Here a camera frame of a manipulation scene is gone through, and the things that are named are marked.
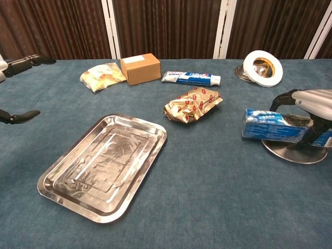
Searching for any yellow snack packet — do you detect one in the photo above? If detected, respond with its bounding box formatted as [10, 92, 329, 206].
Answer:
[79, 62, 127, 93]

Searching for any blue cookie box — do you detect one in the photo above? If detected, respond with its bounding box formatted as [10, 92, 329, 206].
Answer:
[241, 108, 332, 148]

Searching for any white partition frame post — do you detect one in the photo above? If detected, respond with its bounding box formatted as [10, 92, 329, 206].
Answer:
[101, 0, 122, 60]
[212, 0, 237, 60]
[303, 15, 332, 60]

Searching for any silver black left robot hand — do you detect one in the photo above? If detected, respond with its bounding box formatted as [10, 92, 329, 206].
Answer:
[0, 53, 57, 125]

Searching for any gold red snack bag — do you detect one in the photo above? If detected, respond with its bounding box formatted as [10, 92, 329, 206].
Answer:
[163, 87, 224, 122]

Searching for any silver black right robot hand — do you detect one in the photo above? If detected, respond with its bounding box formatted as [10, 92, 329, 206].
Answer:
[269, 89, 332, 151]

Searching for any small round steel dish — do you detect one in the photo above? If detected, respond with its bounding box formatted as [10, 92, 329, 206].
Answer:
[234, 61, 260, 83]

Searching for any white tape roll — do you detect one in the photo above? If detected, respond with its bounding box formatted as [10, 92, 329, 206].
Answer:
[242, 50, 284, 88]

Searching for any blue white toothpaste tube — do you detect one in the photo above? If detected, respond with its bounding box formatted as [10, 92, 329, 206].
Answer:
[161, 71, 222, 87]

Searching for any brown cardboard box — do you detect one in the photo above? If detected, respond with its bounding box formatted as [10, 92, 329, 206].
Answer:
[119, 53, 162, 86]

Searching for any round stainless steel plate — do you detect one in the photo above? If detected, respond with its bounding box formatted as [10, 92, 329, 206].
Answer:
[260, 139, 328, 164]

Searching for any rectangular stainless steel tray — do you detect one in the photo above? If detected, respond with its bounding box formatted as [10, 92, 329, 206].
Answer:
[37, 113, 168, 224]

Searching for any brown pleated curtain panel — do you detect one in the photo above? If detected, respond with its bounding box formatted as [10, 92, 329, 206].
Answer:
[113, 0, 223, 60]
[227, 0, 332, 60]
[0, 0, 112, 61]

